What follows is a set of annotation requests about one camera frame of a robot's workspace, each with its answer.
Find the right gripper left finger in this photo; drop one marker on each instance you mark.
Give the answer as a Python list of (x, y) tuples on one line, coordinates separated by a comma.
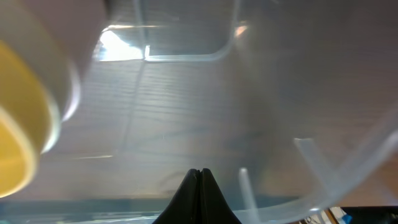
[(183, 207)]

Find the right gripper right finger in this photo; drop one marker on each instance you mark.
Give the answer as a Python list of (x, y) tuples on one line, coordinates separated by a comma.
[(213, 207)]

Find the yellow cup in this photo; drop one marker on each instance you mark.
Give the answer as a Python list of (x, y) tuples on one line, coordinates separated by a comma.
[(30, 122)]

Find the cream cup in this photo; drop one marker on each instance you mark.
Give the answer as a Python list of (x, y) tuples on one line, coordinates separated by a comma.
[(56, 38)]

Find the clear plastic storage container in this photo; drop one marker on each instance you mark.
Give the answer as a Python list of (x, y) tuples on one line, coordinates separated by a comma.
[(290, 104)]

